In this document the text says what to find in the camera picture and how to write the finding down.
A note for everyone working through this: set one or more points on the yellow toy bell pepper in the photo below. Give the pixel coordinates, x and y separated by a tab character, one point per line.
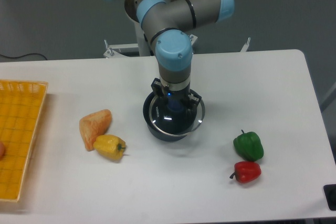
110	146

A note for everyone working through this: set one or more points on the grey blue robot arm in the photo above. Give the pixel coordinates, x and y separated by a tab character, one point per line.
165	24

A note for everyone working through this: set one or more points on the dark blue saucepan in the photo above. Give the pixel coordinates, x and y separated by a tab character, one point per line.
162	134

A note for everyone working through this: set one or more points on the glass lid blue knob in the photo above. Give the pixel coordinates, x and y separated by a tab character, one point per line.
176	119

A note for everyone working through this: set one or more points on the red toy bell pepper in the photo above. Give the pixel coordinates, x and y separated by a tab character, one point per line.
245	172

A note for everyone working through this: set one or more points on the white metal base frame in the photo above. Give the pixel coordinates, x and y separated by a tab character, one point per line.
132	50

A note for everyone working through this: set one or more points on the green toy bell pepper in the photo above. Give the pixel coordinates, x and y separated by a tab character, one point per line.
248	146

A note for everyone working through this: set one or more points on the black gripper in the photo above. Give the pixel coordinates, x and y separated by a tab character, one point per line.
163	93

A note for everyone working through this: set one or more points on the yellow woven basket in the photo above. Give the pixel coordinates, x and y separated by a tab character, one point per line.
21	106

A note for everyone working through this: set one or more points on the toy bread piece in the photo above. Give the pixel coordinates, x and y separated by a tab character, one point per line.
93	125

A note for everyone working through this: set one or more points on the black table edge device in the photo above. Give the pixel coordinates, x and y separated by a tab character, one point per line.
330	194

